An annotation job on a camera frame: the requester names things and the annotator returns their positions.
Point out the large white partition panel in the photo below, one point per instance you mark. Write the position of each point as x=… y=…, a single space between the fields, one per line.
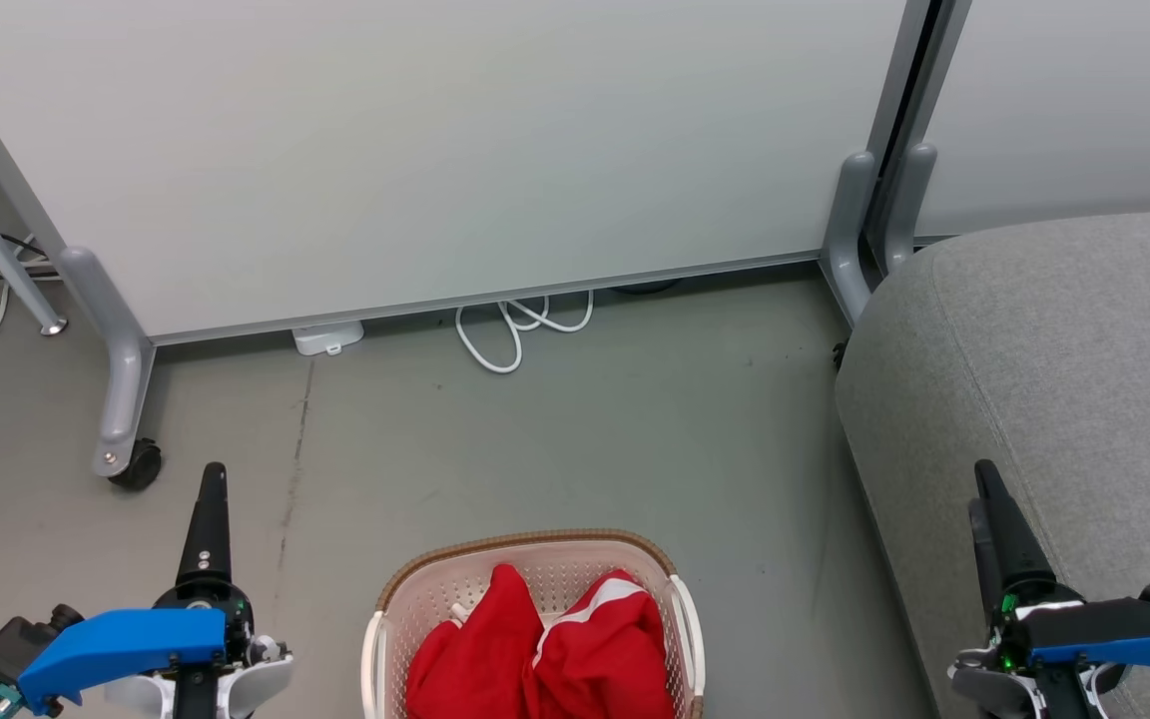
x=435 y=150

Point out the white perforated laundry basket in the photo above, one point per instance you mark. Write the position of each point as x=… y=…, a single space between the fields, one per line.
x=435 y=599

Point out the red garment with white stripes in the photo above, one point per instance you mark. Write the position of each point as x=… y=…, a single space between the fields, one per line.
x=545 y=659

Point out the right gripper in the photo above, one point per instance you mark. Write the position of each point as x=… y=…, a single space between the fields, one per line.
x=1004 y=669

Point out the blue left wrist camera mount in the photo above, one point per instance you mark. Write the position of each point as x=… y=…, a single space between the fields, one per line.
x=126 y=644

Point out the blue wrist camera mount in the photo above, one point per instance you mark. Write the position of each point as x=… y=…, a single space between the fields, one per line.
x=126 y=644
x=1124 y=629

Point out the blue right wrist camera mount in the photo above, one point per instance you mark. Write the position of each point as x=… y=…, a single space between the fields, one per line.
x=1124 y=629

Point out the grey fabric sofa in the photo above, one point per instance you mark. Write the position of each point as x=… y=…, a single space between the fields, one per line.
x=1064 y=399

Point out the grey partition foot with caster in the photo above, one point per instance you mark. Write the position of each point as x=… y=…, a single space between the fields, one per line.
x=121 y=379

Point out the white power adapter box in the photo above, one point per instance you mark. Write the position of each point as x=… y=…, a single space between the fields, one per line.
x=327 y=338

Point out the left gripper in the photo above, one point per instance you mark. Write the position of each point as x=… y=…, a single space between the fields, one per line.
x=236 y=669

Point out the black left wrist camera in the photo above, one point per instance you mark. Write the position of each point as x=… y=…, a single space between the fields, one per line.
x=21 y=639

